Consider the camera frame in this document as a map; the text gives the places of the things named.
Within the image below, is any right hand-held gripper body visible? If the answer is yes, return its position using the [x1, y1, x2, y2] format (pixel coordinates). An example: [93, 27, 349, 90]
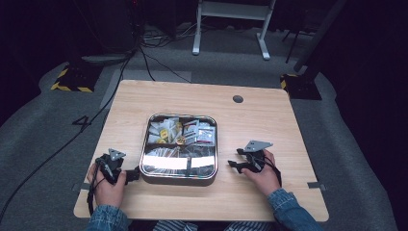
[241, 140, 274, 175]

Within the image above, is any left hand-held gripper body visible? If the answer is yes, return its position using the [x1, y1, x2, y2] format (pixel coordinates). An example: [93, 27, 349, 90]
[95, 147, 127, 186]

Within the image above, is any square metal tray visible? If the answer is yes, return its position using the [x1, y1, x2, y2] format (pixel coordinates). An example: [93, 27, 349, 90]
[139, 112, 219, 181]

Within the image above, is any person's left hand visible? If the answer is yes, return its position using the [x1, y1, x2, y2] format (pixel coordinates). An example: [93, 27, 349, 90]
[86, 159, 128, 208]

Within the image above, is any person's right hand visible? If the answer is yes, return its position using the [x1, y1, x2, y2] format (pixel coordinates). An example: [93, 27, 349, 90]
[241, 149, 283, 197]

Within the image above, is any grey tape strip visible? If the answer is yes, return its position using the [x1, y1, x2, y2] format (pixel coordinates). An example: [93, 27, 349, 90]
[306, 181, 327, 193]
[71, 182, 91, 193]

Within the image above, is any pile of white grey packets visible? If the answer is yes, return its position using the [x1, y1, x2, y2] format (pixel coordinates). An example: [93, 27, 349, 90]
[182, 118, 217, 147]

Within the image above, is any pile of white yellow packets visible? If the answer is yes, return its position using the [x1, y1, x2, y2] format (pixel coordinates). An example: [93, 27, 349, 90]
[147, 116, 184, 145]

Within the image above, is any person's striped clothing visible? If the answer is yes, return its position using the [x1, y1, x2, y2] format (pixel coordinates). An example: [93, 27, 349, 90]
[153, 219, 277, 231]

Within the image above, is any hazard-striped black stand base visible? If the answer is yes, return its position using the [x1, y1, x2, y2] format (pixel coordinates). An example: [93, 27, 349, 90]
[50, 61, 104, 93]
[279, 72, 323, 101]

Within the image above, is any black slanted stand pole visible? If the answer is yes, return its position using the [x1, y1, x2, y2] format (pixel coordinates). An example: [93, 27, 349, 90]
[293, 0, 348, 73]

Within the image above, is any dark equipment cabinet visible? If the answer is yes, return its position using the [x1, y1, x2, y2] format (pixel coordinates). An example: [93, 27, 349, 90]
[71, 0, 146, 56]

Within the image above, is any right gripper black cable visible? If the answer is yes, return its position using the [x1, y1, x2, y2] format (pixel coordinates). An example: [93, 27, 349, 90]
[256, 155, 283, 189]

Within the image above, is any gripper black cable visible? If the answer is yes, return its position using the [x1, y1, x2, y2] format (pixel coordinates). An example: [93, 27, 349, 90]
[86, 157, 112, 217]
[256, 155, 283, 189]

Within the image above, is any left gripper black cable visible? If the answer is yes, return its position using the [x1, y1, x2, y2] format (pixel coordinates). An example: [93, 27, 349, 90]
[86, 157, 112, 217]

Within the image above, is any long black floor cable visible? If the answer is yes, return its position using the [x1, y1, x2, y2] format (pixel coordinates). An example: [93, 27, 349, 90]
[0, 38, 140, 224]

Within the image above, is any bundle of floor cables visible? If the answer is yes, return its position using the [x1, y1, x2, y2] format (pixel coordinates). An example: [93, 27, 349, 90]
[138, 22, 206, 85]

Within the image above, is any white metal stand frame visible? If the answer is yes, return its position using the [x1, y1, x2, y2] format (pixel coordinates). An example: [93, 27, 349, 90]
[191, 0, 277, 62]

